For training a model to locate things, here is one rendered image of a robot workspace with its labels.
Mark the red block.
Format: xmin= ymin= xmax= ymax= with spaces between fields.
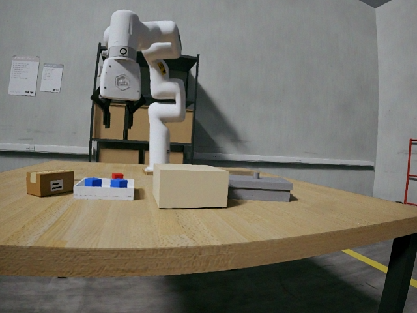
xmin=112 ymin=173 xmax=123 ymax=179

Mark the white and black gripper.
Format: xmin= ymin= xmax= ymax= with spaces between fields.
xmin=90 ymin=57 xmax=147 ymax=130

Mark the brown cardboard box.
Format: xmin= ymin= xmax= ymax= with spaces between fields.
xmin=26 ymin=170 xmax=74 ymax=198

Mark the light wooden cabinet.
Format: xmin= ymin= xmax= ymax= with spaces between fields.
xmin=152 ymin=163 xmax=229 ymax=209

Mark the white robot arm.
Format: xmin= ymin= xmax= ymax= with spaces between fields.
xmin=102 ymin=10 xmax=186 ymax=171

